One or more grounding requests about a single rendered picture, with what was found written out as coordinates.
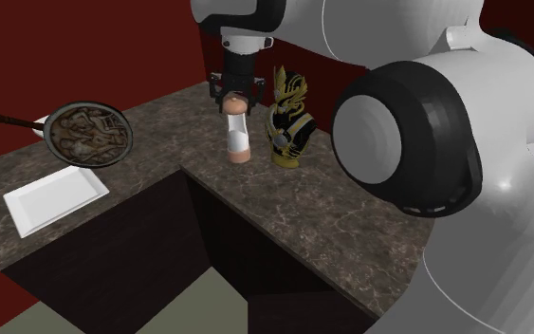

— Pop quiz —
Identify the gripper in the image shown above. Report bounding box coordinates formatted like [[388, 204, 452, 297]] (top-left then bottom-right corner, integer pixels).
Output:
[[209, 48, 267, 118]]

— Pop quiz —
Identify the tan and white pepper grinder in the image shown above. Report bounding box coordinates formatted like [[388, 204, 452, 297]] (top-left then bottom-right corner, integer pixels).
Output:
[[221, 91, 252, 164]]

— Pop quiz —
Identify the black and gold armoured bust figure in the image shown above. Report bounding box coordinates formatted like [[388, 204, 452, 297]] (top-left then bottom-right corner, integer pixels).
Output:
[[265, 65, 318, 170]]

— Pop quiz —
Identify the white bowl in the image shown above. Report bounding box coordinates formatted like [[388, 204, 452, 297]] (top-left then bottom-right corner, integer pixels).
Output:
[[31, 115, 51, 139]]

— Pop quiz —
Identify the white rectangular plate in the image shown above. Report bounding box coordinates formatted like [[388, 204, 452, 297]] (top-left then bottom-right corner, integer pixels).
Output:
[[2, 165, 110, 240]]

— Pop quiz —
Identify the dark frying pan with handle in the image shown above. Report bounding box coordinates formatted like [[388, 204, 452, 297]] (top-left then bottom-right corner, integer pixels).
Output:
[[0, 101, 135, 170]]

